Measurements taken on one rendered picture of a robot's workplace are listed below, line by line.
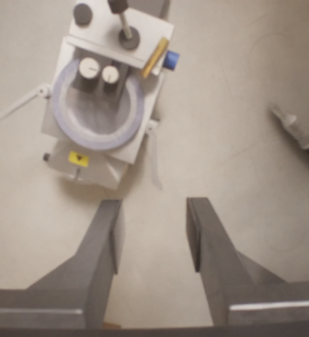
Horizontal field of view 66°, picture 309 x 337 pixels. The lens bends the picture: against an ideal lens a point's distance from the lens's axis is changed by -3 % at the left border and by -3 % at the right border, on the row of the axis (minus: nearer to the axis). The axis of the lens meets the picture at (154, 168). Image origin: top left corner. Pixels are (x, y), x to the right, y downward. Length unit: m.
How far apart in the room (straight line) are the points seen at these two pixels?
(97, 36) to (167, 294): 0.39
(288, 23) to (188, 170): 0.23
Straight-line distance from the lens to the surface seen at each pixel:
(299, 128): 0.37
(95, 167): 0.28
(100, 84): 0.23
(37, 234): 0.43
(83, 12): 0.24
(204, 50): 0.35
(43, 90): 0.26
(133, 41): 0.23
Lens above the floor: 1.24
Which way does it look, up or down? 74 degrees down
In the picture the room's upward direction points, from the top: 180 degrees clockwise
